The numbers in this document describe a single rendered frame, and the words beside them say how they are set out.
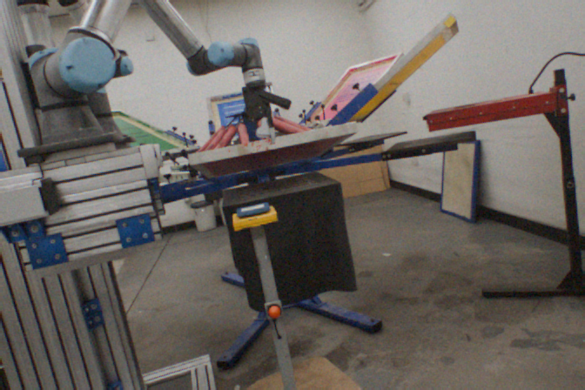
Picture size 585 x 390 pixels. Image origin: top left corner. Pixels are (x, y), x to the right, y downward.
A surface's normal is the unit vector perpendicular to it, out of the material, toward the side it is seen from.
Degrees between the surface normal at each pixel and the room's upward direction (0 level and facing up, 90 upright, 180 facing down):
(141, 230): 90
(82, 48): 96
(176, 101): 90
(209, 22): 90
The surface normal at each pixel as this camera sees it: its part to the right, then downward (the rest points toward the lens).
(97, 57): 0.71, 0.09
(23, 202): 0.25, 0.11
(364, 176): 0.10, -0.07
